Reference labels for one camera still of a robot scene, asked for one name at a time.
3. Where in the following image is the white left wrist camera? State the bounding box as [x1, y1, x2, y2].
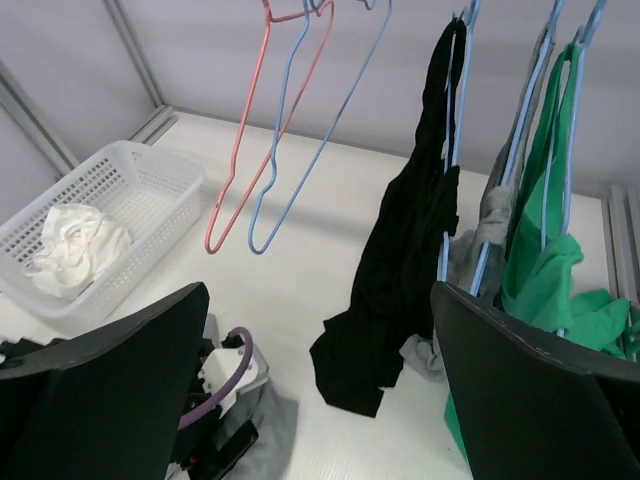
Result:
[197, 345, 269, 417]

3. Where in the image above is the aluminium frame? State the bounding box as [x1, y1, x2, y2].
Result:
[1, 1, 168, 163]

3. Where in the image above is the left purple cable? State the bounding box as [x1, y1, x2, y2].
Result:
[177, 325, 254, 431]

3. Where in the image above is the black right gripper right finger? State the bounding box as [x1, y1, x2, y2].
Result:
[431, 282, 639, 479]

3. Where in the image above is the green tank top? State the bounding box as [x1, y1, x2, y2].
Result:
[442, 42, 640, 451]

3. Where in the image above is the blue hanger of green top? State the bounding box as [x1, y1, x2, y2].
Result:
[461, 1, 564, 299]

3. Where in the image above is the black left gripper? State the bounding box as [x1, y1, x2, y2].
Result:
[167, 327, 257, 479]

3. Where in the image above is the blue hanger of black top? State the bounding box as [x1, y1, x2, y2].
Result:
[435, 0, 481, 284]

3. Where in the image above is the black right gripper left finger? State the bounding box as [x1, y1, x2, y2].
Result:
[1, 282, 209, 479]

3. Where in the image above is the pink wire hanger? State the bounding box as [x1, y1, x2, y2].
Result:
[204, 1, 335, 255]

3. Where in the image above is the white tank top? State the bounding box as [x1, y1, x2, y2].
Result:
[23, 203, 132, 301]

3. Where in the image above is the white plastic basket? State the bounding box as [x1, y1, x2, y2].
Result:
[1, 141, 204, 335]

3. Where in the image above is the black tank top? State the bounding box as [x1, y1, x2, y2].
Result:
[310, 19, 467, 417]

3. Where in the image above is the dark grey tank top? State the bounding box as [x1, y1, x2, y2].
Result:
[399, 19, 550, 381]

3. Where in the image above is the empty blue hanger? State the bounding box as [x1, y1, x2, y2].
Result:
[540, 0, 607, 250]

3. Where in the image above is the blue hanger of grey top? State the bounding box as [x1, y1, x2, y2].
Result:
[247, 0, 394, 255]

